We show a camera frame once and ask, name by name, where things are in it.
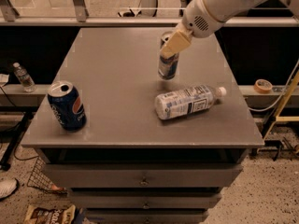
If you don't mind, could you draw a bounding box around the top drawer knob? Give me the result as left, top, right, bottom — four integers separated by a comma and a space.
139, 177, 149, 187

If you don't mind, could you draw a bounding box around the grey drawer cabinet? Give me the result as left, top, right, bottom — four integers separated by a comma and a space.
21, 28, 263, 224

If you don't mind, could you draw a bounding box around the small water bottle standing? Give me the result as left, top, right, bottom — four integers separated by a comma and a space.
13, 63, 36, 92

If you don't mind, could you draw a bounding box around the yellow metal frame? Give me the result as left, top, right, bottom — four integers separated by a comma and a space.
262, 71, 299, 140

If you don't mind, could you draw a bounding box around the snack bag on floor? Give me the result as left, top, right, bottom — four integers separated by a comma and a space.
23, 205, 76, 224

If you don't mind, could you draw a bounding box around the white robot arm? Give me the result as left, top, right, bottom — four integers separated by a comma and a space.
160, 0, 299, 59

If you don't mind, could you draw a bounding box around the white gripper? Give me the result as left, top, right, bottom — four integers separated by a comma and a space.
160, 0, 225, 59

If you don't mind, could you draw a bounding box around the blue silver redbull can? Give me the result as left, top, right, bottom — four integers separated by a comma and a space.
158, 31, 179, 80

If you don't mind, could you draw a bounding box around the wire mesh basket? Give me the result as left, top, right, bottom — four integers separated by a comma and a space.
27, 158, 66, 194

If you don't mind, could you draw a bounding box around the middle drawer knob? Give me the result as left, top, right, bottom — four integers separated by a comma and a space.
142, 203, 150, 210

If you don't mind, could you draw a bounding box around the clear plastic bottle lying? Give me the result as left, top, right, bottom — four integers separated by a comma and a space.
154, 85, 227, 120

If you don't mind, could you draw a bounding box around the drawer knob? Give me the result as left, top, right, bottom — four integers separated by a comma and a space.
139, 177, 149, 187
142, 203, 150, 210

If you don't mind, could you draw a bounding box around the masking tape roll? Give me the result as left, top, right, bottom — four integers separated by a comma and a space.
253, 79, 273, 94

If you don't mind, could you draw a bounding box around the grey metal railing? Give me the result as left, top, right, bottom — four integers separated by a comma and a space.
0, 0, 299, 28

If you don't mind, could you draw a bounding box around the blue pepsi can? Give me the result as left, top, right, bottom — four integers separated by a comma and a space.
47, 80, 87, 131

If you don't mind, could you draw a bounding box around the white shoe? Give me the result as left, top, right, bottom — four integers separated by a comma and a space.
0, 178, 19, 200

